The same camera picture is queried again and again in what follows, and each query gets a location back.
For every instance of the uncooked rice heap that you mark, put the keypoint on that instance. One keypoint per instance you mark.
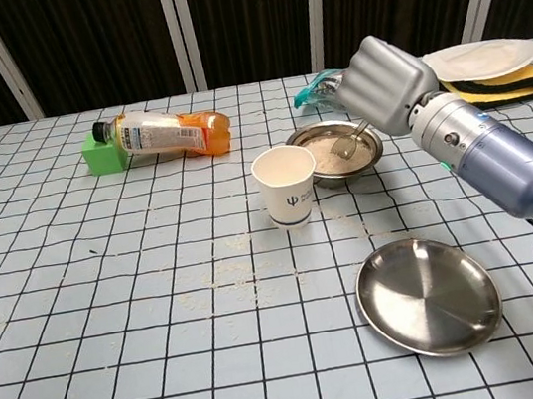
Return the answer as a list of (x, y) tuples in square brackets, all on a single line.
[(322, 156)]

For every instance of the green block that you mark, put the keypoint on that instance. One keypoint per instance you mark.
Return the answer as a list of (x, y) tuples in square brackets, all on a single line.
[(102, 159)]

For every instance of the black folding screen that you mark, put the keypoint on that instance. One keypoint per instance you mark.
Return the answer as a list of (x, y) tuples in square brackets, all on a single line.
[(243, 12)]

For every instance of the orange drink bottle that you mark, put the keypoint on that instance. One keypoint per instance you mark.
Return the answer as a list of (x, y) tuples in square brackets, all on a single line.
[(161, 135)]

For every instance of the yellow black cloth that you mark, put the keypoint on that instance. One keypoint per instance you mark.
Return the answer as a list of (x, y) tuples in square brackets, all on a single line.
[(501, 91)]

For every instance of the white paper cup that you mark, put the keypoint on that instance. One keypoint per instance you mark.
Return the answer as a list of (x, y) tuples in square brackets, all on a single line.
[(288, 196)]

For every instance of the white paper plate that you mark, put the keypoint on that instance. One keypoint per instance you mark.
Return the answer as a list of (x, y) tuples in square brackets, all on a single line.
[(481, 59)]

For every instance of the teal snack packet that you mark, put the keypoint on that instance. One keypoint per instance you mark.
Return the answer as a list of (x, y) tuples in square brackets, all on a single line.
[(318, 94)]

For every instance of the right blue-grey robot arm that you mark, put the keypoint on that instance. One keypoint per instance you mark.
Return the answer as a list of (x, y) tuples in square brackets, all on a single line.
[(501, 159)]

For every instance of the metal spoon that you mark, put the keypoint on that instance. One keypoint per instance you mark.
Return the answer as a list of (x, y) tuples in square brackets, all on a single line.
[(345, 148)]

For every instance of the steel bowl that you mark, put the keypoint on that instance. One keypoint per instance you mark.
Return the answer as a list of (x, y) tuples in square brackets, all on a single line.
[(344, 179)]

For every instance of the checkered tablecloth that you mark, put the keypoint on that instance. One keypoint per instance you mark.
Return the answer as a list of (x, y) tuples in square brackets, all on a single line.
[(112, 308)]

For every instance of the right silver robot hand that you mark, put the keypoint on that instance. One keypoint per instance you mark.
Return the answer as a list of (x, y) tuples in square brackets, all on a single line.
[(385, 86)]

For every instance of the steel dish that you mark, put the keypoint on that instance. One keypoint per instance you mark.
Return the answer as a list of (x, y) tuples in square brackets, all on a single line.
[(426, 296)]

